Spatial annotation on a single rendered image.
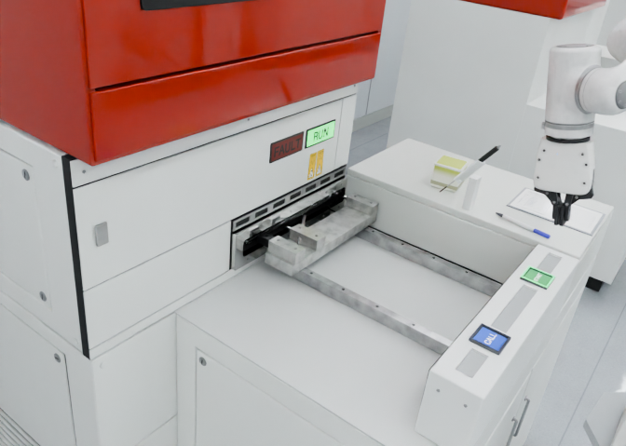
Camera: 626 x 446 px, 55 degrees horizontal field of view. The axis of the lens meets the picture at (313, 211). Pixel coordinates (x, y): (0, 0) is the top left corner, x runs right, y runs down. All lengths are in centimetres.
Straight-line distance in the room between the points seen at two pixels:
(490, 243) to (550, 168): 36
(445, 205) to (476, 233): 10
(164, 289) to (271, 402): 31
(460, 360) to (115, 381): 66
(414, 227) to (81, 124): 93
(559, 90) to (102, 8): 76
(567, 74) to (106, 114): 76
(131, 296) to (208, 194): 24
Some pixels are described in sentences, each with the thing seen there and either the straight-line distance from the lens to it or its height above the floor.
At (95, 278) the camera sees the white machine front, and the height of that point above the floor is 99.
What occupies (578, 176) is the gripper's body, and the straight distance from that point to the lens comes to 119.
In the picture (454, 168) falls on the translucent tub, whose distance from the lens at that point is 156.
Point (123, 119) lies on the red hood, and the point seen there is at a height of 129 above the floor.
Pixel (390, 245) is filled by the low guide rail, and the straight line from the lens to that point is 154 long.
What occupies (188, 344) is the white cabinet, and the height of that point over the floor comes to 75.
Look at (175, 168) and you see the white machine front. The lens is 112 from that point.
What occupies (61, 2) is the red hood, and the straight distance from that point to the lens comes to 90.
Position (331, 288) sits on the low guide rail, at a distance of 133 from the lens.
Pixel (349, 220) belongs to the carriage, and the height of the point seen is 88.
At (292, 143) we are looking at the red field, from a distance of 137.
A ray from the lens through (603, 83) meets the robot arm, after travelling 110.
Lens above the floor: 161
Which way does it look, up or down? 28 degrees down
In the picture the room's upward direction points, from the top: 6 degrees clockwise
